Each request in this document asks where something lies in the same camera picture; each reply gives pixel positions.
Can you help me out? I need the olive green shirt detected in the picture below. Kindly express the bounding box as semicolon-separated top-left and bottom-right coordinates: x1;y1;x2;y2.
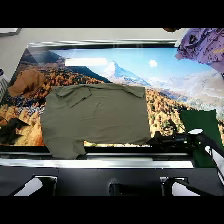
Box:
39;82;153;160

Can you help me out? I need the dark green garment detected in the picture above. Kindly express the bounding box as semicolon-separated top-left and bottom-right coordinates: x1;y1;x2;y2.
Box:
179;108;224;169

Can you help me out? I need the silver frame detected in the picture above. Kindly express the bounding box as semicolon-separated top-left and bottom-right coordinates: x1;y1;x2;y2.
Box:
0;151;224;197

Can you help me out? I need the brown garment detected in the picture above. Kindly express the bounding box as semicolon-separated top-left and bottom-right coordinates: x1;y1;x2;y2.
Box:
7;68;47;99

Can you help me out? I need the purple printed garment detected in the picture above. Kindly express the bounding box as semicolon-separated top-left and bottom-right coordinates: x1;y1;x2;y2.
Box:
175;28;224;74

